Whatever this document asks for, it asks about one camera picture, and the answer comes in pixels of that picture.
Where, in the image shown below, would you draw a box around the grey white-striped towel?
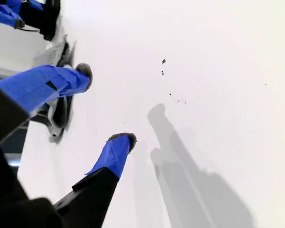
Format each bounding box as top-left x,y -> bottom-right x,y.
32,35 -> 77,145

